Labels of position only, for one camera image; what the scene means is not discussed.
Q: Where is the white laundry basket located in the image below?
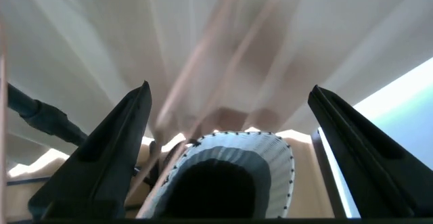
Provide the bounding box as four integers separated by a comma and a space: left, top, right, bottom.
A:
137, 131, 296, 219

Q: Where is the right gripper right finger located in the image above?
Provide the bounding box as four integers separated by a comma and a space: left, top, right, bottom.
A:
307, 84, 433, 218

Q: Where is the black clothes rack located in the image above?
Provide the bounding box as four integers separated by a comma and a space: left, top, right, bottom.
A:
5, 81, 160, 188

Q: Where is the beige curtain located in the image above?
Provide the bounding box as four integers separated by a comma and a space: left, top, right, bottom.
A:
0, 0, 433, 171

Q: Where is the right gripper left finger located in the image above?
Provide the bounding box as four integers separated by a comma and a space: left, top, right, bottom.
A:
28, 81, 153, 220

